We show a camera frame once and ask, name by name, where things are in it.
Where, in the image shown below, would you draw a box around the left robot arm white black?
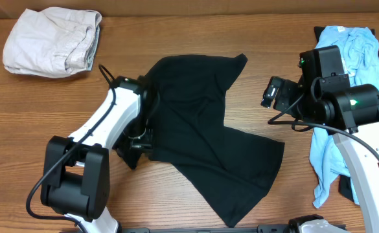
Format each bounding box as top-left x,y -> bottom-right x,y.
40,76 -> 160,232

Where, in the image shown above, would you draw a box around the grey folded garment under shorts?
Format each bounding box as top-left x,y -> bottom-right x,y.
86,26 -> 100,71

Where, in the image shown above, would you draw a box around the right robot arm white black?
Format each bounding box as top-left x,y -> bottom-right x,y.
261,46 -> 379,232

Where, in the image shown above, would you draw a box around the black t-shirt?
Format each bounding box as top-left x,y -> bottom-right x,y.
146,54 -> 284,227

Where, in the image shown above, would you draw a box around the beige folded shorts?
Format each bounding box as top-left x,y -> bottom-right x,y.
3,7 -> 102,78

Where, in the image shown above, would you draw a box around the light blue shirt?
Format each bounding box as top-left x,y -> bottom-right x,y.
308,25 -> 379,209

